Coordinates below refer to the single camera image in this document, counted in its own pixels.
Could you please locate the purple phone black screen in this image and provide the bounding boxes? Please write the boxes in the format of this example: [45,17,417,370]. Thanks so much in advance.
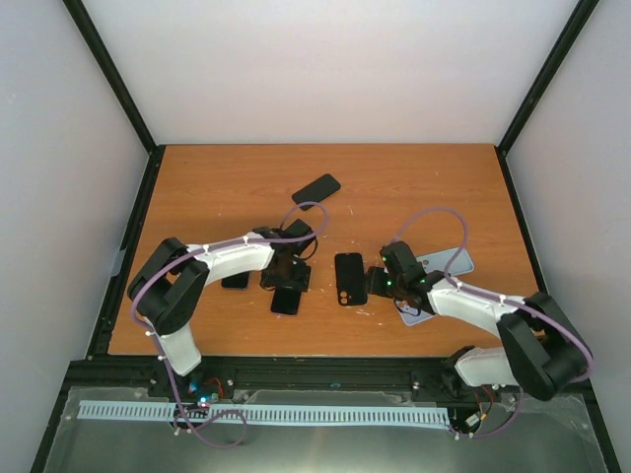
[270,288,302,316]

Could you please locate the black phone case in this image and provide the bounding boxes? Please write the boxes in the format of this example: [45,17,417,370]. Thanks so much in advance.
[334,252,368,306]

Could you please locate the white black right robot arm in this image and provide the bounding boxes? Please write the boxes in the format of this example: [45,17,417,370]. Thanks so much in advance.
[366,241,594,401]

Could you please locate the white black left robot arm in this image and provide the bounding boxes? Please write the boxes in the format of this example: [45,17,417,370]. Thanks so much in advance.
[127,227,317,397]

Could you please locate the lavender phone case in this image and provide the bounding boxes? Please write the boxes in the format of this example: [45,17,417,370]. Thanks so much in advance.
[393,300,434,327]

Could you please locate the blue phone black screen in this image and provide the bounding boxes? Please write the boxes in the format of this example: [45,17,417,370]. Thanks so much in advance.
[221,272,249,291]

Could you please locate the light blue phone case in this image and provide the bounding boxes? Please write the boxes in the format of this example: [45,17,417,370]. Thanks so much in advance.
[416,247,474,276]

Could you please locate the black phone on table top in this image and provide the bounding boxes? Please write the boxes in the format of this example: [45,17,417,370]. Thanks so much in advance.
[291,173,341,211]

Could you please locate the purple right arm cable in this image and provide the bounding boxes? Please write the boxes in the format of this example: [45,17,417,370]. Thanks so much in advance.
[392,206,596,380]

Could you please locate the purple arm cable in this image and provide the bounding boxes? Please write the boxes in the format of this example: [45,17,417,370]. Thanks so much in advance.
[130,203,330,390]
[392,206,596,380]

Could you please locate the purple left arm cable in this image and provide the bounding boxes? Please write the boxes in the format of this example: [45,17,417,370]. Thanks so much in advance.
[130,203,330,390]

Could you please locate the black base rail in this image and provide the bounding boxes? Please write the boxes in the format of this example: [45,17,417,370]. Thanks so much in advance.
[147,355,494,406]

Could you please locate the light blue cable duct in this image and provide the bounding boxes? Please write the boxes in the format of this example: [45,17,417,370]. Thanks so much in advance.
[76,400,450,430]

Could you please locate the black left frame post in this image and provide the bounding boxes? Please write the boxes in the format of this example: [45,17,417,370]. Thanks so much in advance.
[62,0,158,156]

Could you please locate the black frame post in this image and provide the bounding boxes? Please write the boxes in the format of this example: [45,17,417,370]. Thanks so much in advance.
[497,0,599,158]
[62,0,158,156]

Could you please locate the black right frame post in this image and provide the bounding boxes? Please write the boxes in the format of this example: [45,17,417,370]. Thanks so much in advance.
[497,0,599,158]

